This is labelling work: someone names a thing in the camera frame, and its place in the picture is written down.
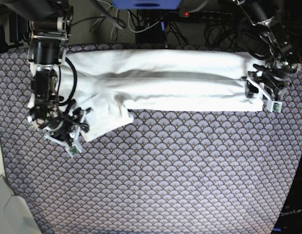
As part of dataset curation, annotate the black power adapter left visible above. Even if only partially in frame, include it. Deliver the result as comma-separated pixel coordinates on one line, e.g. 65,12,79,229
9,13,30,43

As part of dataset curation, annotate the blue box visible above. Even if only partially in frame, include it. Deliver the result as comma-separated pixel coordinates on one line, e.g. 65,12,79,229
112,0,181,10

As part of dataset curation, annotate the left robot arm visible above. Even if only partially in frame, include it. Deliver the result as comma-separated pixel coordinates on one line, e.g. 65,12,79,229
236,0,301,101

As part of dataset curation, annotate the white T-shirt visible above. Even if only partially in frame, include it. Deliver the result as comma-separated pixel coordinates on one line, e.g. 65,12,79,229
54,49,263,142

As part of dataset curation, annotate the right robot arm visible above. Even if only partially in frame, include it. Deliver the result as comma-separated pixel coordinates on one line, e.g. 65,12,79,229
8,0,282,156

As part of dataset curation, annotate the black adapter box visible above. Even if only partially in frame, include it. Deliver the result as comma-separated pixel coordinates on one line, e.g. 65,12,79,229
135,24,165,44

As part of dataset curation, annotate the patterned fan-print table cloth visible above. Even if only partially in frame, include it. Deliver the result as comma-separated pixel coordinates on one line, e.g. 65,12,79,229
0,50,302,234

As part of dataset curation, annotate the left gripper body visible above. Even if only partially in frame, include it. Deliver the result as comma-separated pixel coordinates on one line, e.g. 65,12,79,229
253,64,290,98

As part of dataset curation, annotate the grey plastic bin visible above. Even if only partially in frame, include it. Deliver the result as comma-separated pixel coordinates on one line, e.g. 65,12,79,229
0,175,41,234

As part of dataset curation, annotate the black OpenArm base plate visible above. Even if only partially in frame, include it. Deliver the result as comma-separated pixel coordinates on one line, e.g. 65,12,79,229
272,156,302,234

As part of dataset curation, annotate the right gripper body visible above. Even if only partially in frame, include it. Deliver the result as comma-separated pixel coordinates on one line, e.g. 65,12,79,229
27,104,78,133

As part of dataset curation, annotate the black power strip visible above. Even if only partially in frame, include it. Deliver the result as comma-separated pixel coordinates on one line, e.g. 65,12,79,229
178,10,233,20

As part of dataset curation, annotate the grey cable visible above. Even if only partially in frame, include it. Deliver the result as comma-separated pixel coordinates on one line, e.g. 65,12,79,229
88,0,127,41

